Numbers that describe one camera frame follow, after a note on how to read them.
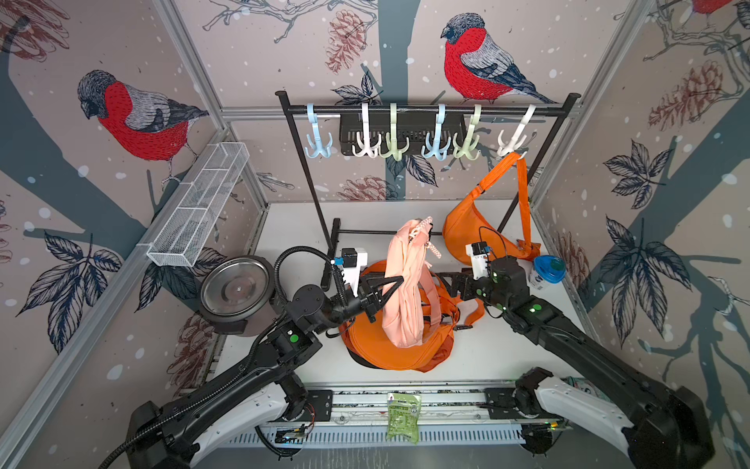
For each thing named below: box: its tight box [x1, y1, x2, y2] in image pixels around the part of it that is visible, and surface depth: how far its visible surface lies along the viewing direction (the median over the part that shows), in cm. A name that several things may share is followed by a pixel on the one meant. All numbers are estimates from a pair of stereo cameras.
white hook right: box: [497, 103, 537, 158], surface depth 70 cm
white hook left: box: [351, 102, 382, 159], surface depth 69 cm
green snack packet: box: [385, 392, 422, 445], surface depth 73 cm
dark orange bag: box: [339, 311, 456, 374], surface depth 75 cm
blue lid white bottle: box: [529, 255, 568, 292], surface depth 91 cm
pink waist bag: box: [381, 216, 442, 348], surface depth 62 cm
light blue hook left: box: [304, 103, 334, 159], surface depth 70 cm
